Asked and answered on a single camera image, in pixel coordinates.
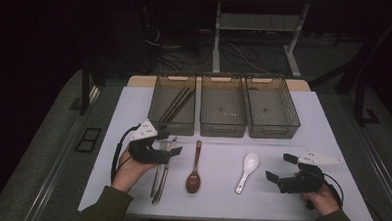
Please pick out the brown wooden spoon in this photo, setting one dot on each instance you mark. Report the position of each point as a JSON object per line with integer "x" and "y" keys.
{"x": 193, "y": 183}

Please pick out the smoky clear plastic bin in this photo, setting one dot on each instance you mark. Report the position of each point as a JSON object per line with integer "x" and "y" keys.
{"x": 271, "y": 107}
{"x": 161, "y": 99}
{"x": 224, "y": 105}

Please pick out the brown wooden chopstick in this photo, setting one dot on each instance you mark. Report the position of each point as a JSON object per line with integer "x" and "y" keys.
{"x": 172, "y": 104}
{"x": 175, "y": 104}

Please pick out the white metal desk frame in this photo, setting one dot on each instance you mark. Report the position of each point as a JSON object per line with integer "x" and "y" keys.
{"x": 217, "y": 41}

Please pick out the white table mat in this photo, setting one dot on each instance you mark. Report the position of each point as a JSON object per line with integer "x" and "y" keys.
{"x": 220, "y": 198}

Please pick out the person's right hand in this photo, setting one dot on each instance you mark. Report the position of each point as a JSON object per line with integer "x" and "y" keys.
{"x": 325, "y": 203}

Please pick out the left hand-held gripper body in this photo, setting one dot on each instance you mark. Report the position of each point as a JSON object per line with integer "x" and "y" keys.
{"x": 145, "y": 151}

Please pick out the white ceramic spoon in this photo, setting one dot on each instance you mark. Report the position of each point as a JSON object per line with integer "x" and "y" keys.
{"x": 250, "y": 161}

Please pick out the metal fork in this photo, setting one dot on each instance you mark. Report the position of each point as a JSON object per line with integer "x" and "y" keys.
{"x": 154, "y": 183}

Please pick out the black metal stand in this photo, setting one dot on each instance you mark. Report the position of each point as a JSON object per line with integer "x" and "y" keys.
{"x": 85, "y": 85}
{"x": 359, "y": 104}

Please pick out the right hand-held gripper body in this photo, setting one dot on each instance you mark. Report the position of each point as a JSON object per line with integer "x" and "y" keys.
{"x": 299, "y": 185}

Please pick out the person's left hand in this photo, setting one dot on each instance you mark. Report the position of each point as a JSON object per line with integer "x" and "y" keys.
{"x": 129, "y": 172}

